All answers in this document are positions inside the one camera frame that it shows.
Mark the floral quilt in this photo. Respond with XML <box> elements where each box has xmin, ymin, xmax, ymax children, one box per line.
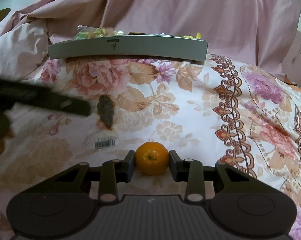
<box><xmin>0</xmin><ymin>54</ymin><xmax>301</xmax><ymax>239</ymax></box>

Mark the clear cookie packet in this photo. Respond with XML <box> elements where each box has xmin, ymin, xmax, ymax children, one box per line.
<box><xmin>74</xmin><ymin>25</ymin><xmax>125</xmax><ymax>40</ymax></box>

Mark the dark dried snack packet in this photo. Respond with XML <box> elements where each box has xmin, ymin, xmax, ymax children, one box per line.
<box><xmin>97</xmin><ymin>94</ymin><xmax>115</xmax><ymax>130</ymax></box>

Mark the small orange mandarin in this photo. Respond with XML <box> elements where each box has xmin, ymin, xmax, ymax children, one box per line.
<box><xmin>135</xmin><ymin>142</ymin><xmax>170</xmax><ymax>176</ymax></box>

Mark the grey snack box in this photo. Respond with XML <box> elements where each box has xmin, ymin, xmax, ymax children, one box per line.
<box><xmin>48</xmin><ymin>35</ymin><xmax>209</xmax><ymax>62</ymax></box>

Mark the pink satin sheet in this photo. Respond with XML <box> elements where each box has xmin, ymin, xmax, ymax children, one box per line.
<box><xmin>0</xmin><ymin>0</ymin><xmax>301</xmax><ymax>77</ymax></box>

